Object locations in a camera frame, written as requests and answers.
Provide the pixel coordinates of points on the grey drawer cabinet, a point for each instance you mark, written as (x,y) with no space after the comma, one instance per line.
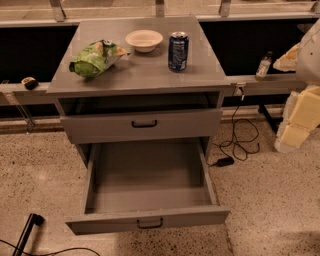
(139,82)

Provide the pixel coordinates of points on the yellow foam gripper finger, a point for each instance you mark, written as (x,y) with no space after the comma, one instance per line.
(287,62)
(301,115)

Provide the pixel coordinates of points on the green rice chip bag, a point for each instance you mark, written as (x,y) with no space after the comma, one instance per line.
(96,58)

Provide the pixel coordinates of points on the grey open lower drawer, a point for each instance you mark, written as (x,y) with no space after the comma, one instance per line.
(143,185)

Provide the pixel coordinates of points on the blue soda can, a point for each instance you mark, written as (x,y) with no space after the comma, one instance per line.
(178,51)

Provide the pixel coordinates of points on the grey upper drawer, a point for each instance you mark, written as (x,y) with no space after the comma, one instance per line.
(141,126)

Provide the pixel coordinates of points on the metal window rail frame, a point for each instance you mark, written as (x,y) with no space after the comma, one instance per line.
(36,13)

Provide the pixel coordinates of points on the clear plastic bottle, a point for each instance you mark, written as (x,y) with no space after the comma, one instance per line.
(264,65)

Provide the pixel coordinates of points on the white paper bowl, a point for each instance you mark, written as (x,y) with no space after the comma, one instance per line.
(144,41)

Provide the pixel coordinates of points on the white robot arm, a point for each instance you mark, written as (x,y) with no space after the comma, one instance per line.
(308,57)

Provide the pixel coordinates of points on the black stand with cable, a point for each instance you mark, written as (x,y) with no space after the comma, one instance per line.
(37,220)

